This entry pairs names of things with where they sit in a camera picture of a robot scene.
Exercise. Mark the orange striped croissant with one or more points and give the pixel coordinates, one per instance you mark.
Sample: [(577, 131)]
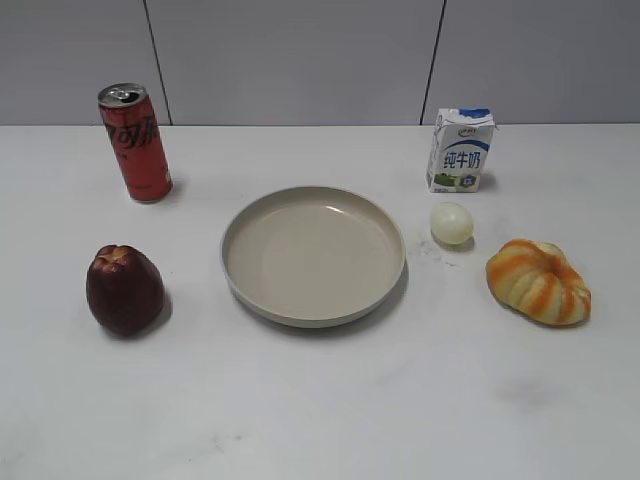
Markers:
[(537, 280)]

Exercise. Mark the beige round plate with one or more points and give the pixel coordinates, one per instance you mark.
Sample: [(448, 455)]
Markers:
[(313, 257)]

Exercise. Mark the white egg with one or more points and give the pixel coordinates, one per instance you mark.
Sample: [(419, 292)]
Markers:
[(451, 223)]

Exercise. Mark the white blue milk carton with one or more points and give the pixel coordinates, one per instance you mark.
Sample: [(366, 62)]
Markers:
[(460, 144)]

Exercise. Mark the dark red apple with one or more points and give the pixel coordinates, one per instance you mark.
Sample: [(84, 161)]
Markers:
[(124, 290)]

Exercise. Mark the red soda can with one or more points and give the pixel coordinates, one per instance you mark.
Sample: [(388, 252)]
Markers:
[(131, 125)]

